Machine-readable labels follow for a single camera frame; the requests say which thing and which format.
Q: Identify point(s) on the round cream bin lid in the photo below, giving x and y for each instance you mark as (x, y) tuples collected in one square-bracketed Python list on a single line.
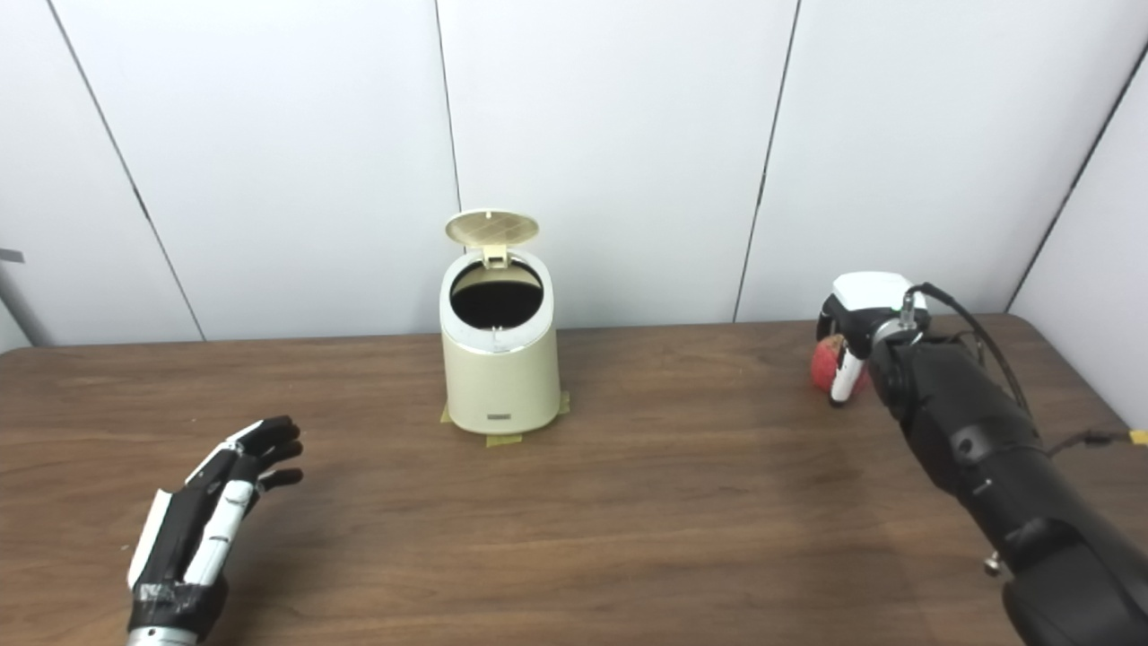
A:
[(491, 229)]

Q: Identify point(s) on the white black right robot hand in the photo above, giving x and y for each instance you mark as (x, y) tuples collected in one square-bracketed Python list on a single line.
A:
[(865, 296)]

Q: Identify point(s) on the red apple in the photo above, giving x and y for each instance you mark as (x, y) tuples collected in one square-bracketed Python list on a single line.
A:
[(823, 368)]

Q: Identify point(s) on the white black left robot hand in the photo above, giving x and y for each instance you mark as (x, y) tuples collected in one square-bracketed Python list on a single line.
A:
[(179, 538)]

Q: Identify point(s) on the cream-colored bin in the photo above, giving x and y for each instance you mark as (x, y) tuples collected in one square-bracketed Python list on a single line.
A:
[(502, 386)]

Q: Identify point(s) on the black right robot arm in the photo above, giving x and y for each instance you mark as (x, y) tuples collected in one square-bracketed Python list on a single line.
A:
[(987, 458)]

